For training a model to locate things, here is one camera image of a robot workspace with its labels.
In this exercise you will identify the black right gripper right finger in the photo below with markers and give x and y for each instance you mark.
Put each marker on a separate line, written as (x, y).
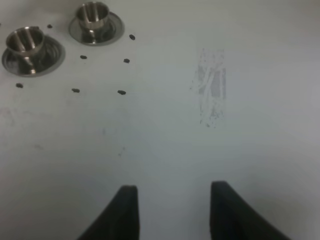
(232, 218)

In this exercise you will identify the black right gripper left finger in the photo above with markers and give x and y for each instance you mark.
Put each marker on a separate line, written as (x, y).
(119, 220)

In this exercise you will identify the near stainless steel saucer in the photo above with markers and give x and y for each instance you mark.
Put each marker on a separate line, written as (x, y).
(54, 56)

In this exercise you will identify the stainless steel saucer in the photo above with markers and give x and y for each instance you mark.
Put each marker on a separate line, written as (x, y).
(114, 32)
(54, 56)

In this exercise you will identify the far stainless steel saucer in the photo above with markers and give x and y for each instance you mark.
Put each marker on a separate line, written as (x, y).
(114, 32)

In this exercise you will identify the near stainless steel teacup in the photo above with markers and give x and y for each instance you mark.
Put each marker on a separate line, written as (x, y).
(27, 45)

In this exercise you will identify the stainless steel teacup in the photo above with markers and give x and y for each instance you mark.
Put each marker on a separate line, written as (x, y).
(27, 45)
(93, 19)

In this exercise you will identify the far stainless steel teacup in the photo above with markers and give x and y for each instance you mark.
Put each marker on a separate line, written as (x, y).
(93, 19)

